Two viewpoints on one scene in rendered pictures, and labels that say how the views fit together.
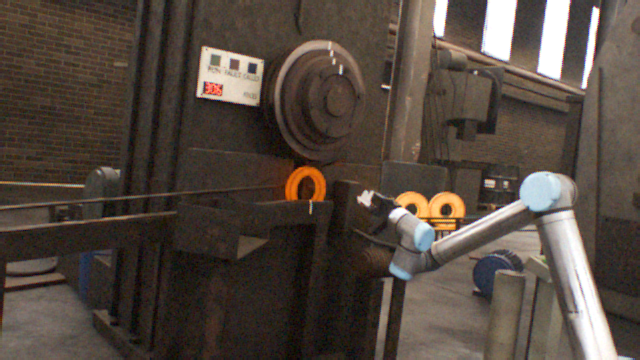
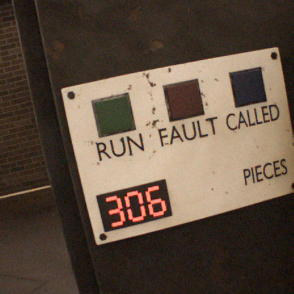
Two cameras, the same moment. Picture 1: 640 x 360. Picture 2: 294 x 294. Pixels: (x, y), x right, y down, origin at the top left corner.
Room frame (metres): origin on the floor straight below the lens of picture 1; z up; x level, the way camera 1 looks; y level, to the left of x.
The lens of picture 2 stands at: (1.61, 0.15, 1.24)
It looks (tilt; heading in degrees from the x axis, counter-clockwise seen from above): 9 degrees down; 32
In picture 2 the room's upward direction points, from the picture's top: 12 degrees counter-clockwise
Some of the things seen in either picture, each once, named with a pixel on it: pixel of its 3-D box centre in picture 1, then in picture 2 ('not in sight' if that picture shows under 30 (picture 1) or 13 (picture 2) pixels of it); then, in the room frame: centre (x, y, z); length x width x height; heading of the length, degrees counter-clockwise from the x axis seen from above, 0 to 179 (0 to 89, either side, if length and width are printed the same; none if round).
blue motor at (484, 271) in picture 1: (500, 273); not in sight; (4.02, -1.38, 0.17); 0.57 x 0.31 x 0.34; 151
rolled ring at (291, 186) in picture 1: (306, 189); not in sight; (2.25, 0.06, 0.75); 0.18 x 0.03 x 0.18; 131
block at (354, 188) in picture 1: (345, 208); not in sight; (2.41, -0.11, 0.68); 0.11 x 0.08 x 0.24; 41
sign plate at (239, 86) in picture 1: (231, 77); (189, 142); (2.10, 0.38, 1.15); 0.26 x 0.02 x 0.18; 131
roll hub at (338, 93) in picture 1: (333, 101); not in sight; (2.17, -0.01, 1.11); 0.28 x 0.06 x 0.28; 131
